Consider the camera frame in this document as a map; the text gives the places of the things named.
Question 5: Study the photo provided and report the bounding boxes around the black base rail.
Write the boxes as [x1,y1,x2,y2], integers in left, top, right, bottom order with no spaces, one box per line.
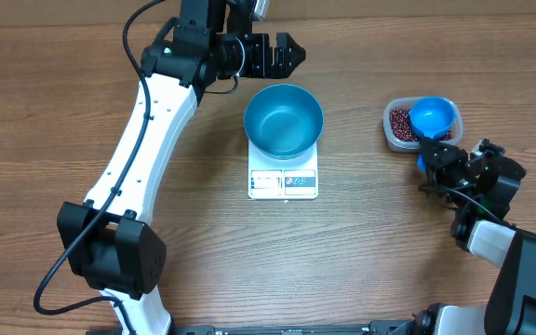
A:
[168,320,414,335]

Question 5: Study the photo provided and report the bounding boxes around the red beans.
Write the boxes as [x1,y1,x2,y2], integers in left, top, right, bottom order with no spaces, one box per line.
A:
[389,108,452,142]

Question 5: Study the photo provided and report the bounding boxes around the teal metal bowl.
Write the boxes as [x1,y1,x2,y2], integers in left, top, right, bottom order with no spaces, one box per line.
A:
[244,84,325,160]

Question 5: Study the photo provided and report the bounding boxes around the white digital kitchen scale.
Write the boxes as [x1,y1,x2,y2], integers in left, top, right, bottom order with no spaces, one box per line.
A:
[248,141,319,201]

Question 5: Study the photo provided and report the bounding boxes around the blue plastic measuring scoop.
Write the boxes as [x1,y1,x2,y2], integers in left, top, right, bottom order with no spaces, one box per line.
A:
[408,96,457,174]

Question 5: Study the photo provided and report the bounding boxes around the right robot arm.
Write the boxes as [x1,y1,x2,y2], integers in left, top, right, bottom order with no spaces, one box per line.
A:
[404,139,536,335]

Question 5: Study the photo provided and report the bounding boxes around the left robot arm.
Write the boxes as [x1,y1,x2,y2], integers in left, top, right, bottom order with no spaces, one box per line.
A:
[57,0,306,334]

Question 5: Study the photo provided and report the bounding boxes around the clear plastic food container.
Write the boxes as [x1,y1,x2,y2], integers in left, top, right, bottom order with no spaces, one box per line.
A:
[382,97,463,153]

